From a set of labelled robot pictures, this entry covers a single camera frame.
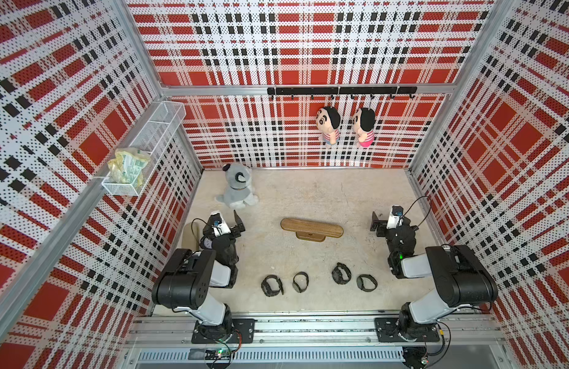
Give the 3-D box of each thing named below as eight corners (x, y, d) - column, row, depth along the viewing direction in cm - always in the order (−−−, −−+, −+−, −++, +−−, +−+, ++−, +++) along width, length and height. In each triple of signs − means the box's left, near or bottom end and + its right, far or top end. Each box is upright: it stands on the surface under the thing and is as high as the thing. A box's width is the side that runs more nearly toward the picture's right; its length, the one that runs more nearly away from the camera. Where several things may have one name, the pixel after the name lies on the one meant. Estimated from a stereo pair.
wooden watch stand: (281, 236, 99) (279, 225, 92) (283, 227, 101) (282, 216, 94) (339, 245, 96) (343, 235, 89) (340, 236, 99) (343, 225, 92)
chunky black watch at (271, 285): (261, 296, 82) (260, 293, 79) (263, 278, 87) (262, 274, 84) (283, 296, 82) (282, 293, 79) (283, 278, 87) (283, 274, 84)
